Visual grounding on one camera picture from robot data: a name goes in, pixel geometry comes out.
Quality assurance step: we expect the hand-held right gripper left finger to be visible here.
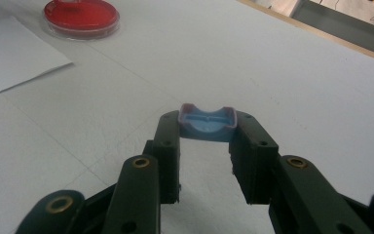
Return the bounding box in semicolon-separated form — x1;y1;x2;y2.
142;110;181;205

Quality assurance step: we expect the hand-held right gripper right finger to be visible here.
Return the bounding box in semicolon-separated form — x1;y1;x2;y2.
228;110;280;206

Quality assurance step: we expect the blue stamp cap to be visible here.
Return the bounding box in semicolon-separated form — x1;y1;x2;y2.
177;102;238;143

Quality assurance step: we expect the red petri dish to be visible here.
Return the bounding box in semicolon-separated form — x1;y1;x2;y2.
43;0;121;41

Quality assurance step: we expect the white paper sheet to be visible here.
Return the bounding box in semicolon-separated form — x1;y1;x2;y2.
0;16;75;101

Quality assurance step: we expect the white table cover board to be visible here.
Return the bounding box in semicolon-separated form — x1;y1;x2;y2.
0;0;374;234

